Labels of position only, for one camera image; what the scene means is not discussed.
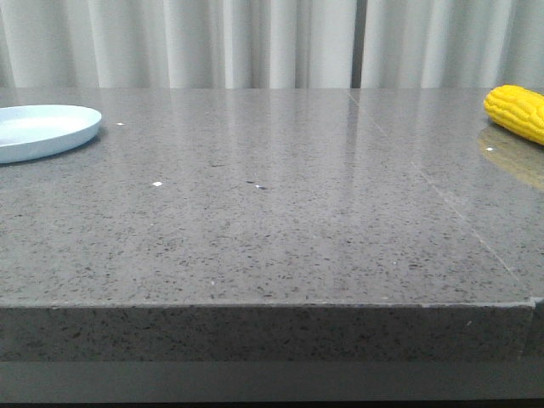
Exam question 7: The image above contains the light blue round plate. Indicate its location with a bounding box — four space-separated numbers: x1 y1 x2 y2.
1 105 102 164

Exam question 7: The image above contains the yellow corn cob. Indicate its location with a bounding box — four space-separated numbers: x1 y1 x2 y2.
484 84 543 145

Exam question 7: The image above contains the white pleated curtain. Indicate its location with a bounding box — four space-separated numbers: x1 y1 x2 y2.
1 1 543 88

